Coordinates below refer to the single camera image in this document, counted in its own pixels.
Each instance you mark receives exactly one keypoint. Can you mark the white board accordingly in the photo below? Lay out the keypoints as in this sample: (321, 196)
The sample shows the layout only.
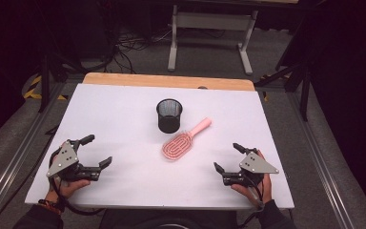
(133, 127)

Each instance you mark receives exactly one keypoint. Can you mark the black metal stand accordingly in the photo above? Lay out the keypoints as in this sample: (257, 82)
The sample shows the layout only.
(304, 95)
(46, 82)

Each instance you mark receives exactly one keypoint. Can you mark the pink hair brush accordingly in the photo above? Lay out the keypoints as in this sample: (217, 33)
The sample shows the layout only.
(175, 148)

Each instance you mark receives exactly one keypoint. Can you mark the person's right hand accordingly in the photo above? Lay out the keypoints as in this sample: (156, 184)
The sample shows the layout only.
(246, 193)

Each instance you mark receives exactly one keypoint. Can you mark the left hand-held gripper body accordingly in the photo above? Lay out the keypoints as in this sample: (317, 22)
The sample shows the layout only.
(64, 157)

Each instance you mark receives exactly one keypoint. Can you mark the dark braided wristband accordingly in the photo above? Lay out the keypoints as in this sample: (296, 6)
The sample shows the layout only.
(50, 206)

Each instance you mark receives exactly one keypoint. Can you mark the wooden table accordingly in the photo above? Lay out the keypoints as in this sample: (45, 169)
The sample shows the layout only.
(158, 81)

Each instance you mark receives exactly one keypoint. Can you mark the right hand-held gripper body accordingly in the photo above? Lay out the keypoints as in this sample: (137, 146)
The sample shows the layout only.
(255, 163)

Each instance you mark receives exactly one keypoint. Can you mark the yellow black hazard tape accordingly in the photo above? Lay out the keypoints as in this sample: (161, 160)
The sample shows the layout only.
(265, 95)
(33, 89)

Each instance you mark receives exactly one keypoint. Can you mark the aluminium floor rail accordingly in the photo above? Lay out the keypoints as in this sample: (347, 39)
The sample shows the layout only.
(321, 165)
(16, 159)

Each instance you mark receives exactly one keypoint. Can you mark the black mesh cup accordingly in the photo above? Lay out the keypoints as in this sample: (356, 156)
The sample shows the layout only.
(169, 122)

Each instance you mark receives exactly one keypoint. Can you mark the white metal table frame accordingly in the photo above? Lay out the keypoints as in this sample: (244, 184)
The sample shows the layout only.
(213, 21)

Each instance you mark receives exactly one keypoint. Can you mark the person's left hand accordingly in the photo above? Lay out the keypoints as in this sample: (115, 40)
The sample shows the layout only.
(73, 186)

